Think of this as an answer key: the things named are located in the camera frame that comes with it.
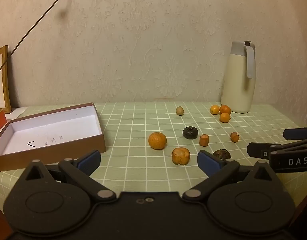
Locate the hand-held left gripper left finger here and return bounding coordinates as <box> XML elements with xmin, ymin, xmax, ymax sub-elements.
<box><xmin>25</xmin><ymin>150</ymin><xmax>116</xmax><ymax>201</ymax></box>

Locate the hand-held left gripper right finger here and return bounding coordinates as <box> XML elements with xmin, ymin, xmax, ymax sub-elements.
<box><xmin>183</xmin><ymin>150</ymin><xmax>273</xmax><ymax>201</ymax></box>

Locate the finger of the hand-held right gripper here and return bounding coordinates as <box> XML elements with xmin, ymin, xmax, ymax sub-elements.
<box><xmin>283</xmin><ymin>127</ymin><xmax>307</xmax><ymax>140</ymax></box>
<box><xmin>247</xmin><ymin>142</ymin><xmax>282</xmax><ymax>159</ymax></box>

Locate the dark shrivelled round fruit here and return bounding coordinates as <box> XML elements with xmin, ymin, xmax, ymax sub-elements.
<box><xmin>182</xmin><ymin>126</ymin><xmax>199</xmax><ymax>140</ymax></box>
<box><xmin>213</xmin><ymin>149</ymin><xmax>231</xmax><ymax>160</ymax></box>

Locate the peeled brownish orange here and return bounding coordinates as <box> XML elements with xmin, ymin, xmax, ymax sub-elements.
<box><xmin>172</xmin><ymin>147</ymin><xmax>190</xmax><ymax>166</ymax></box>

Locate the brown cardboard box white inside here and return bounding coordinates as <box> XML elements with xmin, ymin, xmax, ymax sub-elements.
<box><xmin>0</xmin><ymin>102</ymin><xmax>106</xmax><ymax>172</ymax></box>

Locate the large round orange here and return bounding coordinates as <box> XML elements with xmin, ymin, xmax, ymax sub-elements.
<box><xmin>148</xmin><ymin>132</ymin><xmax>167</xmax><ymax>150</ymax></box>

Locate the green checked tablecloth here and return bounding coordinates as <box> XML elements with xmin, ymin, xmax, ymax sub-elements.
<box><xmin>0</xmin><ymin>102</ymin><xmax>307</xmax><ymax>208</ymax></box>

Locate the cream thermos jug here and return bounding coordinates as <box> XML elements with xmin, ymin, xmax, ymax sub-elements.
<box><xmin>221</xmin><ymin>40</ymin><xmax>257</xmax><ymax>114</ymax></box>

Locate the wooden framed picture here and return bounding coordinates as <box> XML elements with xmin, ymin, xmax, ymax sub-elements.
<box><xmin>0</xmin><ymin>45</ymin><xmax>12</xmax><ymax>113</ymax></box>

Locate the black power cable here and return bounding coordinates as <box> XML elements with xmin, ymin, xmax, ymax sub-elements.
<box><xmin>0</xmin><ymin>0</ymin><xmax>75</xmax><ymax>80</ymax></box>

